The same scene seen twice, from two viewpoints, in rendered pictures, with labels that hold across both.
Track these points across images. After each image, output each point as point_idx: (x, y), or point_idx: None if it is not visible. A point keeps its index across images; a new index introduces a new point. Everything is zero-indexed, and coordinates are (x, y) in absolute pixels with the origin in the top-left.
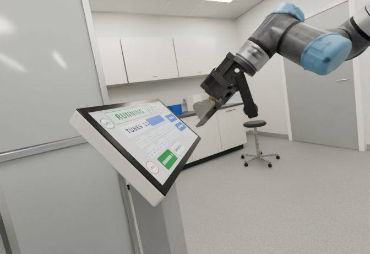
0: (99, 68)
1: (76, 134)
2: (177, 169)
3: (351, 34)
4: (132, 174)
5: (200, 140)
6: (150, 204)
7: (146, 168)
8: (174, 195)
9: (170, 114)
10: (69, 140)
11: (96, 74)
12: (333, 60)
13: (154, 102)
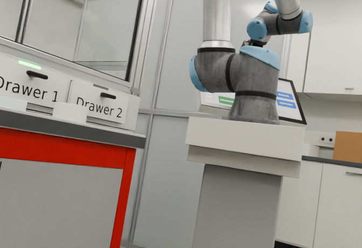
0: (285, 54)
1: None
2: (227, 107)
3: (279, 16)
4: (197, 93)
5: (299, 122)
6: None
7: (204, 93)
8: None
9: (289, 93)
10: None
11: (280, 59)
12: (250, 31)
13: (279, 80)
